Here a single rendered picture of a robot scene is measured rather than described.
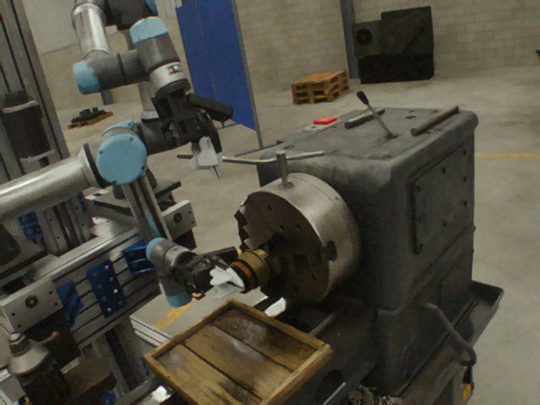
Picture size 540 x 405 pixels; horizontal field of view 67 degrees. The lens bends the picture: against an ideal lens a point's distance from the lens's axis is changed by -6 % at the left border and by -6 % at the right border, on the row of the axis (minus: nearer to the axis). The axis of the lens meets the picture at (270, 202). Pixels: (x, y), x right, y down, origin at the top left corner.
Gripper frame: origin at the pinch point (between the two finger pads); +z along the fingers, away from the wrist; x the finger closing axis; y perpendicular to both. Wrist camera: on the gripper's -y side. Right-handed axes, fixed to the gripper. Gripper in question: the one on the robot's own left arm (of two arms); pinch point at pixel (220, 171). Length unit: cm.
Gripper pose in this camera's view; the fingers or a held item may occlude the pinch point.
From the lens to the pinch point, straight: 94.1
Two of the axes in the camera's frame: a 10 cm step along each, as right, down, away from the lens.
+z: 4.1, 9.1, 1.1
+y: -7.0, 3.9, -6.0
